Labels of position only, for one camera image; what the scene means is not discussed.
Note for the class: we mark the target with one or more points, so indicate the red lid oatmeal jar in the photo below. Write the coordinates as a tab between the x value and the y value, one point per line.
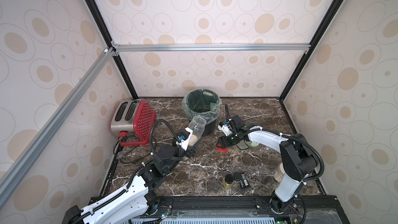
196	129

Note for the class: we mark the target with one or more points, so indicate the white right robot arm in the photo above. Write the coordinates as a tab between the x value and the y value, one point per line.
300	160

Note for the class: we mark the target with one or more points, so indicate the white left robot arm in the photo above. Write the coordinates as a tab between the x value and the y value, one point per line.
136	197

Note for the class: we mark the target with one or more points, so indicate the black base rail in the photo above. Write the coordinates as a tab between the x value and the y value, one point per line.
244	210

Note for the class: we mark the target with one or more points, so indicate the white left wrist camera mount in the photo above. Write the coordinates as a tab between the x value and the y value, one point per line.
183	138

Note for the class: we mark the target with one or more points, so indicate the aluminium frame rail back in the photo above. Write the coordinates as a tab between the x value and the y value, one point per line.
212	47

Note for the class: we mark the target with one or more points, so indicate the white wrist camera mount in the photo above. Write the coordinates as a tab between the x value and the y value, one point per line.
226	128
183	138

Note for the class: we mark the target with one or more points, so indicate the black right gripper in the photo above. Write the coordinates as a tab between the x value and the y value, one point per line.
229	127

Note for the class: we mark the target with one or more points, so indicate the black trash bin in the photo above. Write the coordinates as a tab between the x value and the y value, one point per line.
210	126

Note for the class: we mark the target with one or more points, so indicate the light green jar lid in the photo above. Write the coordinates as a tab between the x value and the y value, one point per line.
254	144

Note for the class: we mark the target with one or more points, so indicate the aluminium frame rail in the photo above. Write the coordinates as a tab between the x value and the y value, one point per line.
212	47
24	163

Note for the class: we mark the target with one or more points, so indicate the aluminium frame rail left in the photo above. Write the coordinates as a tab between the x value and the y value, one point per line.
24	163

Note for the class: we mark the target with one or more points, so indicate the yellow spice jar black lid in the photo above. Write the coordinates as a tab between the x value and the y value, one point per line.
228	181

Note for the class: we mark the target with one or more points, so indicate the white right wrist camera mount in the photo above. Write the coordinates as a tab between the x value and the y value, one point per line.
226	128

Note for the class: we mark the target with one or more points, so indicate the beige lid jar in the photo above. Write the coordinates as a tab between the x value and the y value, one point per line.
279	173

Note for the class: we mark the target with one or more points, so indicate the small black box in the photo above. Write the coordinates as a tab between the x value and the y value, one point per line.
244	184

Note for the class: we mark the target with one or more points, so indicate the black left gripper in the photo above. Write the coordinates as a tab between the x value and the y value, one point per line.
190	152

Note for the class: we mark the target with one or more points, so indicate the red polka dot toaster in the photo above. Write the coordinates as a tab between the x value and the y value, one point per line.
132	122

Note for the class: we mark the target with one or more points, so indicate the red jar lid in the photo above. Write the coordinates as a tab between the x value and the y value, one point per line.
222	147

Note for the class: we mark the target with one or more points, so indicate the clear oatmeal jar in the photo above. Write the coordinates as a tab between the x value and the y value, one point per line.
243	145

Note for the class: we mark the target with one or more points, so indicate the dark spice jar black lid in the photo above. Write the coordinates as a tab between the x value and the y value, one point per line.
238	177

